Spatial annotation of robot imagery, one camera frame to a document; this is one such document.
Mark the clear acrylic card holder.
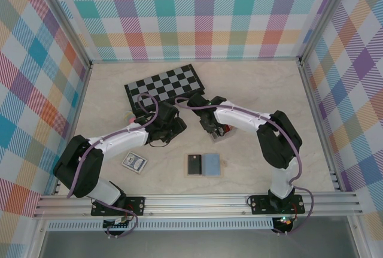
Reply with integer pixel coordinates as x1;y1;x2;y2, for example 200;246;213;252
209;122;238;144

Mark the light blue card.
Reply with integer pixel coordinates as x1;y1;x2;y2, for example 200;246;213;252
202;152;223;176

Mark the black credit card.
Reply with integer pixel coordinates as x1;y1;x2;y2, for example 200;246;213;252
187;153;203;175

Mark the wooden card tray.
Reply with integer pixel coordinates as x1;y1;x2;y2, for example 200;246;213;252
183;151;226;178

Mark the blue playing card deck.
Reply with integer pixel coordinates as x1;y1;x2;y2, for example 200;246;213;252
121;151;148;176

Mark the black and grey chessboard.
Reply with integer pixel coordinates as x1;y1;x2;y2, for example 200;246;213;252
124;63;206;119

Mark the small circuit board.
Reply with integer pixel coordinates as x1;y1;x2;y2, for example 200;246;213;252
275;215;293;227
103;217;133;230

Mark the thin black left gripper cable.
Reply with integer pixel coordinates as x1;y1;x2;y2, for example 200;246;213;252
148;138;174;148

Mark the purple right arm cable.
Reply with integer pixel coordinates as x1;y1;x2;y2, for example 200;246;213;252
174;96;315;236

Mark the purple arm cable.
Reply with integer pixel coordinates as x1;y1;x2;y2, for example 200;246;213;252
174;96;315;236
66;93;159;239

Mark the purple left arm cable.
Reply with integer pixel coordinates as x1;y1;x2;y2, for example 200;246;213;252
66;93;159;239

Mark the aluminium frame bar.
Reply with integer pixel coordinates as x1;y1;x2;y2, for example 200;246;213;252
53;63;93;196
299;62;345;195
89;56;303;65

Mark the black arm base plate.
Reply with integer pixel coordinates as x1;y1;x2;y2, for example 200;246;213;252
247;194;306;215
90;196;147;217

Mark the aluminium mounting rail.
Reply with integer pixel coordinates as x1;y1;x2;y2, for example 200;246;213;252
32;192;364;218

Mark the white slotted cable duct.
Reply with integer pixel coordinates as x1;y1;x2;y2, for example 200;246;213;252
44;217;364;232

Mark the aluminium frame post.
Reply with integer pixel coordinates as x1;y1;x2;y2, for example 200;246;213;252
297;0;358;67
31;0;93;70

